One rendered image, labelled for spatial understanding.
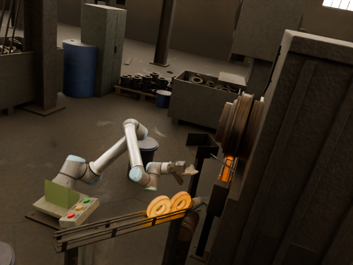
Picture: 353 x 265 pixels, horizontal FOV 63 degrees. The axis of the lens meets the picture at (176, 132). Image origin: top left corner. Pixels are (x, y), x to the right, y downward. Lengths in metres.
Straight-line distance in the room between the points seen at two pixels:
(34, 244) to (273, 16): 3.85
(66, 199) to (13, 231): 0.44
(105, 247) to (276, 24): 3.62
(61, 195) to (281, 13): 3.56
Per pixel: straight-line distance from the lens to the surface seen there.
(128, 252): 2.43
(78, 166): 2.56
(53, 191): 2.57
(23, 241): 2.55
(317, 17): 11.95
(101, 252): 1.95
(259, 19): 4.45
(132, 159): 2.06
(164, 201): 1.66
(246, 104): 1.82
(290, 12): 4.50
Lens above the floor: 1.79
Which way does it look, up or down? 24 degrees down
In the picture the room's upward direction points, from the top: 11 degrees clockwise
